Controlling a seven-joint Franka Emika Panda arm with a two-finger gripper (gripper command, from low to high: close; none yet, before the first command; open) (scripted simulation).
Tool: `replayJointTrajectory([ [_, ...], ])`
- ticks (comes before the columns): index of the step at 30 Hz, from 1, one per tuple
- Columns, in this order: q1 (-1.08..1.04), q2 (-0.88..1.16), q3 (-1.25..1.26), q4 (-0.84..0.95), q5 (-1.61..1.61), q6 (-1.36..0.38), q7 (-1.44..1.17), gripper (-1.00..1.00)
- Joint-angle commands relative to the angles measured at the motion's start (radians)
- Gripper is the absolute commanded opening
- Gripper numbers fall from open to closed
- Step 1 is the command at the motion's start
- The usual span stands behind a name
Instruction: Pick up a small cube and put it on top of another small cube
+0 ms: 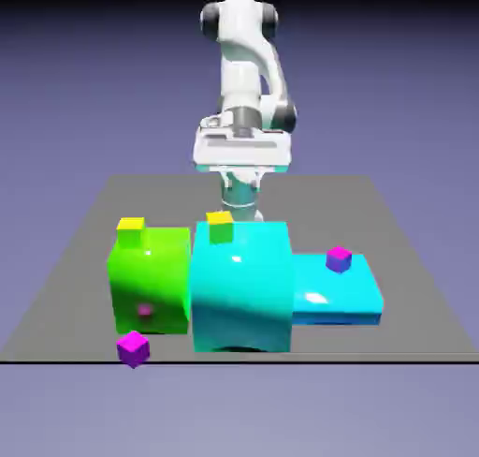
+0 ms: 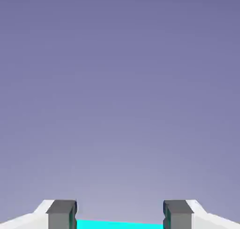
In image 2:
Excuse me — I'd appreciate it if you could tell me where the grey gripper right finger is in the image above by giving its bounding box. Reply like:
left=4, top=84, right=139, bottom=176
left=162, top=199, right=240, bottom=229

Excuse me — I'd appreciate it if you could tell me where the large cyan box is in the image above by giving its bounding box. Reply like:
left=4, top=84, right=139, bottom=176
left=76, top=219, right=164, bottom=229

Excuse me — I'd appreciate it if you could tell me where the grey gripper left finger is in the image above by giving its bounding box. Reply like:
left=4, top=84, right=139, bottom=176
left=0, top=199, right=78, bottom=229

